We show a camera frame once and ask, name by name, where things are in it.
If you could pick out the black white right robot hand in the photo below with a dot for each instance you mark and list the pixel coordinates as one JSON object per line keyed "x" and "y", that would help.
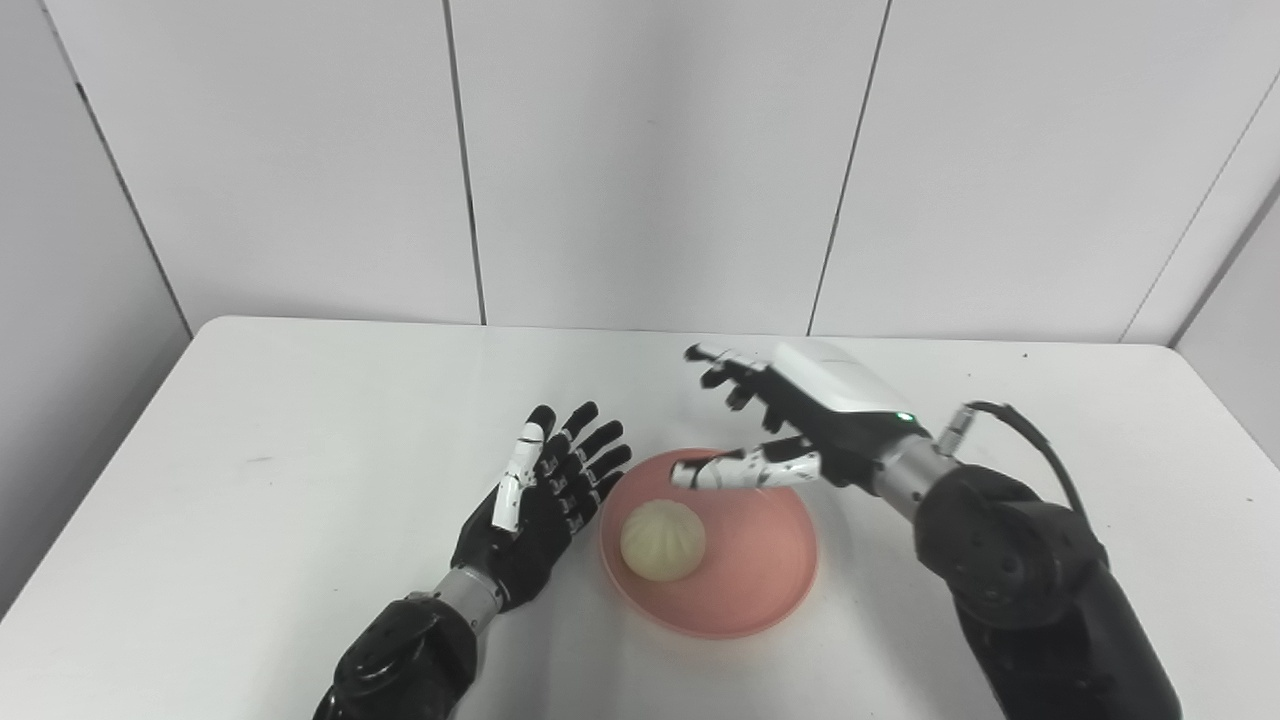
{"x": 835, "y": 420}

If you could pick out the pink round plate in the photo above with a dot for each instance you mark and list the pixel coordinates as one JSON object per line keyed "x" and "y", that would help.
{"x": 745, "y": 570}

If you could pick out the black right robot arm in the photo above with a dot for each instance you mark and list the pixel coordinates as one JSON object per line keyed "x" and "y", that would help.
{"x": 1020, "y": 590}

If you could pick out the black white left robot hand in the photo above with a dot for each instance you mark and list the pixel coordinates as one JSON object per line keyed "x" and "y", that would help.
{"x": 530, "y": 530}

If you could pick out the cream steamed bun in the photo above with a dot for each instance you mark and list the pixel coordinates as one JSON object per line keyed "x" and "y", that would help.
{"x": 662, "y": 540}

